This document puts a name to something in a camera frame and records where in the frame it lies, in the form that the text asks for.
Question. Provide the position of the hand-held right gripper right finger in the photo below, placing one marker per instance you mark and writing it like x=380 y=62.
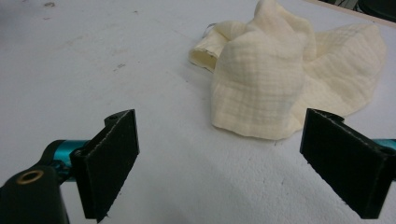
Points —
x=345 y=161

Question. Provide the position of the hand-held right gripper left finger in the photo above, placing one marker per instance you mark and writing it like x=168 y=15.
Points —
x=106 y=161

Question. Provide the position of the cream cloth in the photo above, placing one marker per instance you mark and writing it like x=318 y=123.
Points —
x=264 y=77

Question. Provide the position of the wooden table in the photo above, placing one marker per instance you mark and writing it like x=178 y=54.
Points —
x=351 y=14

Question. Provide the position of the white table mat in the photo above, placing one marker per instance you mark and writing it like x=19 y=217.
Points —
x=93 y=62

